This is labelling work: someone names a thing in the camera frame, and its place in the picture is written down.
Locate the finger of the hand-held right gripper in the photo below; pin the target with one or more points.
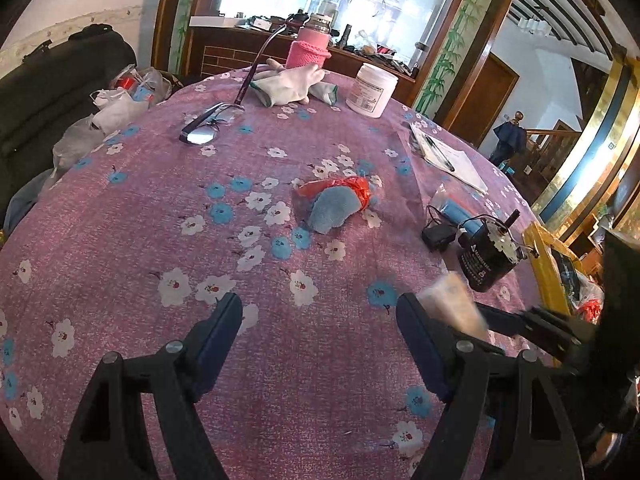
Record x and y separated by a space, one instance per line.
505 321

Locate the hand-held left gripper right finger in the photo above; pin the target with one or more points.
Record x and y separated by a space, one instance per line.
420 345

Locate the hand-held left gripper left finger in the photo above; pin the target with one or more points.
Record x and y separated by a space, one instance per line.
220 340

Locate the yellow box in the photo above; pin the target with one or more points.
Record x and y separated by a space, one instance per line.
542 260

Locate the purple floral tablecloth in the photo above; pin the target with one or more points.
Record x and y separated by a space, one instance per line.
300 385

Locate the clear bag with blue cylinder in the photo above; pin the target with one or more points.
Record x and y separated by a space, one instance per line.
457 210

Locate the white notepad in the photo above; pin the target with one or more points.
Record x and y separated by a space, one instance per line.
465 170

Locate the red wrapped blue towel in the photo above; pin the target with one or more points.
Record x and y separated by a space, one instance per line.
332 207

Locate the black pen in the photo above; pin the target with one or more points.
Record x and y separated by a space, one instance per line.
440 153

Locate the dark jacket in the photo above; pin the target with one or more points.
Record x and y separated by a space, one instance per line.
510 137

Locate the gold and black pillar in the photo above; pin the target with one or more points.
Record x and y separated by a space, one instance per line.
590 150

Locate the wooden stair railing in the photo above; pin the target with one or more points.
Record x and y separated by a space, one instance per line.
550 132

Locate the eyeglasses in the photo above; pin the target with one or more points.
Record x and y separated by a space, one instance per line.
200 136

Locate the wooden door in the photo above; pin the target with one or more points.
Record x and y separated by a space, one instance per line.
492 95

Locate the blue-grey cloth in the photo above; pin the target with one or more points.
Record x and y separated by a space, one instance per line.
25 200

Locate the grey clear plastic bag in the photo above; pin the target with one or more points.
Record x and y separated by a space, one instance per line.
75 145

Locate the white plastic bag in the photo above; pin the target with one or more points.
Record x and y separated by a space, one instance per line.
120 110

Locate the white plastic jar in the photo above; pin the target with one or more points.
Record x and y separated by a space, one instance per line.
370 92

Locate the clear bag with red item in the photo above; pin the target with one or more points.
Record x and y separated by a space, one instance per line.
145 85

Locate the bamboo painted panel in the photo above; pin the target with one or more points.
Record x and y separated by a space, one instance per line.
450 55
182 20

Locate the wooden sideboard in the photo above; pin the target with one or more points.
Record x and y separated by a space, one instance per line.
225 55

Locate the pink knitted bottle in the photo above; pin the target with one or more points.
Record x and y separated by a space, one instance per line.
307 52

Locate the black fabric bag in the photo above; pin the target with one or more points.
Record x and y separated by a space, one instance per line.
50 85

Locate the black flashlight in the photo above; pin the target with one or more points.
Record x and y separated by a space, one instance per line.
347 35

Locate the white flat box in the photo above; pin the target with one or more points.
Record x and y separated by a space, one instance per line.
215 21

